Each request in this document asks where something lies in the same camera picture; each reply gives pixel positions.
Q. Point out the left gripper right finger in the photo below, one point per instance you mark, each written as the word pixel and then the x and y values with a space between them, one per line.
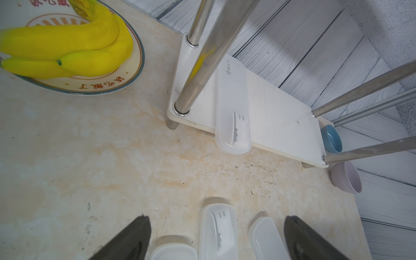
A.
pixel 304 243

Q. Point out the clear pencil case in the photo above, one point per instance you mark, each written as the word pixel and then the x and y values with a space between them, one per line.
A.
pixel 266 241
pixel 174 251
pixel 232 133
pixel 218 233

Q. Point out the yellow banana bunch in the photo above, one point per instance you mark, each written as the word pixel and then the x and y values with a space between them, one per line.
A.
pixel 92 49

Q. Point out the patterned round plate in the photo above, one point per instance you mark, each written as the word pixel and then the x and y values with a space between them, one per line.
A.
pixel 54 13

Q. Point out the white two-tier shelf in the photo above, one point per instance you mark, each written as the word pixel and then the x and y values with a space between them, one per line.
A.
pixel 316 40

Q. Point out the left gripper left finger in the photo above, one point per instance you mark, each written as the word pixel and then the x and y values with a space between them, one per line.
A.
pixel 130 244

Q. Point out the purple ceramic bowl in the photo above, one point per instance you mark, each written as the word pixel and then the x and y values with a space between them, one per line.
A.
pixel 344 175

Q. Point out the blue ceramic bowl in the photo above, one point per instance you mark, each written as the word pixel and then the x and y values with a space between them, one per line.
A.
pixel 331 139

